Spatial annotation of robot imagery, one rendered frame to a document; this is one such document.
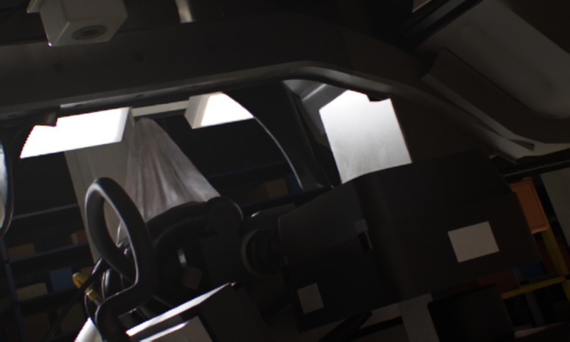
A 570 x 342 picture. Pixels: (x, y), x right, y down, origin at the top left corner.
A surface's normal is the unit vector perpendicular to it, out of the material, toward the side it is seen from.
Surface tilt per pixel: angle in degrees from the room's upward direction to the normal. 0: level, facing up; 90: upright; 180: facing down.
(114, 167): 90
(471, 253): 90
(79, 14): 90
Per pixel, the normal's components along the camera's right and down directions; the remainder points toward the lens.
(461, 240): 0.46, -0.30
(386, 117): -0.84, 0.17
